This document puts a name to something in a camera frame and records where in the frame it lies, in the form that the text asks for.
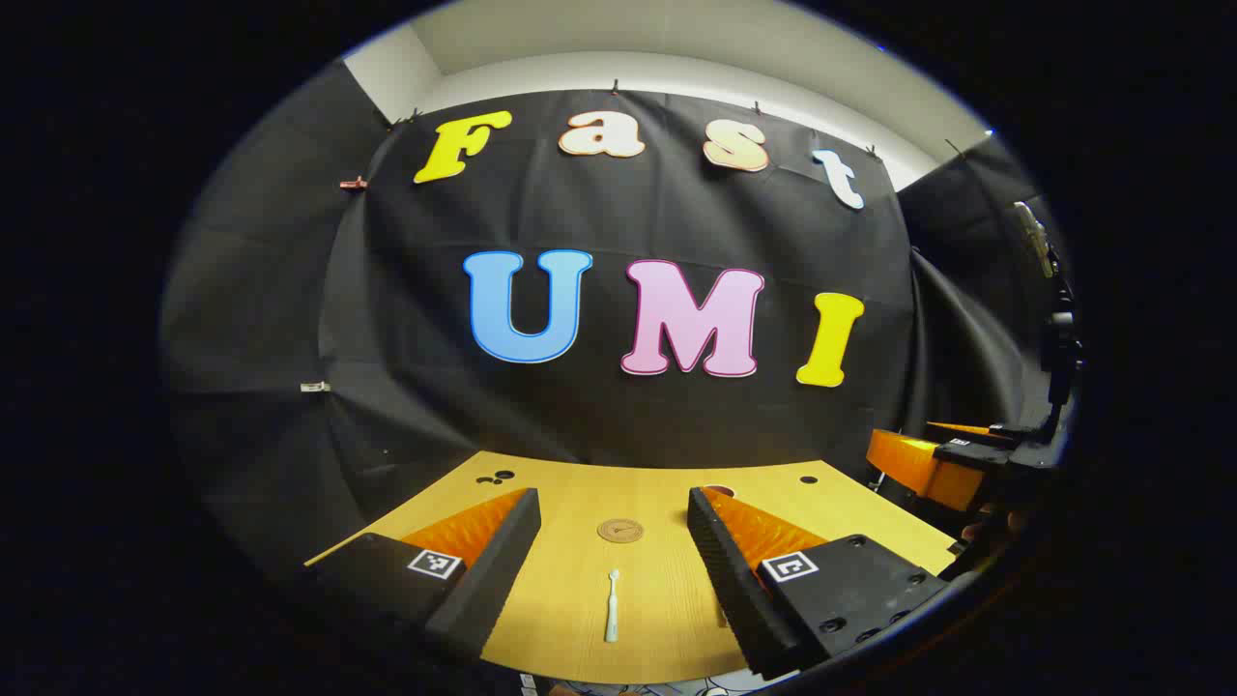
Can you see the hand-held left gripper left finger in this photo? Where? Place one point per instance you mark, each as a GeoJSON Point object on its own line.
{"type": "Point", "coordinates": [503, 570]}

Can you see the pale green toothbrush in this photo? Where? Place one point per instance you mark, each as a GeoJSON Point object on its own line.
{"type": "Point", "coordinates": [613, 609]}

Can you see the round brown coaster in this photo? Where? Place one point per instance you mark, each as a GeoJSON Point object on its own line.
{"type": "Point", "coordinates": [619, 530]}

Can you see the black backdrop cloth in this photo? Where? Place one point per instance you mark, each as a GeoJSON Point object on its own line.
{"type": "Point", "coordinates": [599, 416]}

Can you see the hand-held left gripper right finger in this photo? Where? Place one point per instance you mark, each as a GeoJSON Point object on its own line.
{"type": "Point", "coordinates": [734, 580]}

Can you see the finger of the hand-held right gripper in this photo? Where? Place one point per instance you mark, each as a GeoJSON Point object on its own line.
{"type": "Point", "coordinates": [913, 464]}
{"type": "Point", "coordinates": [976, 430]}

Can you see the wooden desktop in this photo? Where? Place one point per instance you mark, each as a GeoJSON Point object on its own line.
{"type": "Point", "coordinates": [580, 599]}

